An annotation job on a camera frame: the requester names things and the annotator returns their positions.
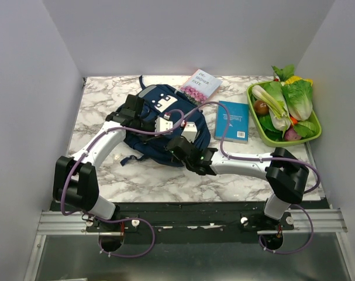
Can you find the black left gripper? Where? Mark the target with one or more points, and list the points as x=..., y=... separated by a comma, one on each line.
x=152, y=136

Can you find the navy blue student backpack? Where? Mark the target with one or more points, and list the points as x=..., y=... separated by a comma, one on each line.
x=162, y=99

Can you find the white book with pink roses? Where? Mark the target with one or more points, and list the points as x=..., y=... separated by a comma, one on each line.
x=200, y=87

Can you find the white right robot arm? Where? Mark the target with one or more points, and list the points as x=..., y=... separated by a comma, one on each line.
x=286, y=175

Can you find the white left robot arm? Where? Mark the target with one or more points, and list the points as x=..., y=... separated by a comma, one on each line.
x=75, y=179

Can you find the teal blue hardcover book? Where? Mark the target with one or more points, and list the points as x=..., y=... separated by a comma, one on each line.
x=238, y=115

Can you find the green plastic vegetable tray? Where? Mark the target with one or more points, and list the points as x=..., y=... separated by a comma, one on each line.
x=309, y=129

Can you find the brown round fruit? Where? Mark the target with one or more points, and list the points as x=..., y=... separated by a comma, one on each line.
x=260, y=108

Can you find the purple onion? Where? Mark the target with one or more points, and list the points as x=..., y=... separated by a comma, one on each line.
x=291, y=135

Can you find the white green bok choy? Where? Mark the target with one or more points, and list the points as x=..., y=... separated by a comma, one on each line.
x=271, y=94

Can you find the green lettuce head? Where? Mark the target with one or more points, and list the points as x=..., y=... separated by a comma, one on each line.
x=298, y=96

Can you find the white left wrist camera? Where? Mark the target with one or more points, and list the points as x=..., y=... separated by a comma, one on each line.
x=164, y=124

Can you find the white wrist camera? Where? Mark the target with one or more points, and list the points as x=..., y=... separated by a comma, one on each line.
x=190, y=132
x=164, y=124

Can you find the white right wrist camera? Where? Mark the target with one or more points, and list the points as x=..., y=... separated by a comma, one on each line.
x=190, y=132

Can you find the black mounting rail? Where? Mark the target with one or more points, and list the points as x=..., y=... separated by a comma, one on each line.
x=183, y=223

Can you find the aluminium frame rail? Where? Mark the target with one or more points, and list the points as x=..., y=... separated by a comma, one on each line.
x=63, y=249

